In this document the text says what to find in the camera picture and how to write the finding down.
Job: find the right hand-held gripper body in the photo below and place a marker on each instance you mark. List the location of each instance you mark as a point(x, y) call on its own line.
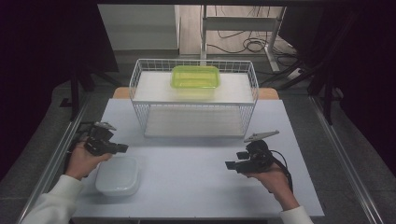
point(258, 160)

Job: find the white power strip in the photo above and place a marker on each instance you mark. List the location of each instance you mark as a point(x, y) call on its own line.
point(294, 73)

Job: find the clear plastic lid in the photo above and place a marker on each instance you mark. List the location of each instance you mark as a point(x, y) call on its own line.
point(117, 175)

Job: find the green lidded food container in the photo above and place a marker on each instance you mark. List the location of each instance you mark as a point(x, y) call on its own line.
point(195, 77)

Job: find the black floor bracket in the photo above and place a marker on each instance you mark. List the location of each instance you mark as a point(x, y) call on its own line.
point(81, 126)

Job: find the person's left hand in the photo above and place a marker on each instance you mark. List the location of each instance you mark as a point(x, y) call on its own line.
point(79, 163)

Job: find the black metal stand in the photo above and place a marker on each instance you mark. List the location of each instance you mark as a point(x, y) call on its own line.
point(327, 93)
point(74, 93)

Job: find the aluminium rail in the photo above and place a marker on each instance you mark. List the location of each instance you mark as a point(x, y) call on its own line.
point(345, 161)
point(49, 168)

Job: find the white desk frame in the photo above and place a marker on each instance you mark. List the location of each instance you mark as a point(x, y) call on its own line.
point(239, 23)

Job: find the person's right hand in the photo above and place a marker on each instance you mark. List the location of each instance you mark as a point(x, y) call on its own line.
point(278, 183)

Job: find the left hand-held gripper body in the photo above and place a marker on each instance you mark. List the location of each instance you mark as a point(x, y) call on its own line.
point(98, 144)

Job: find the white cabinet panel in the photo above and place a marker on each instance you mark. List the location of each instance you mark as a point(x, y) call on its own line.
point(140, 28)

